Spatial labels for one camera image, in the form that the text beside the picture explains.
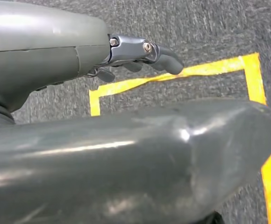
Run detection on twisted yellow floor tape square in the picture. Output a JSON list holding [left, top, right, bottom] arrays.
[[89, 52, 271, 224]]

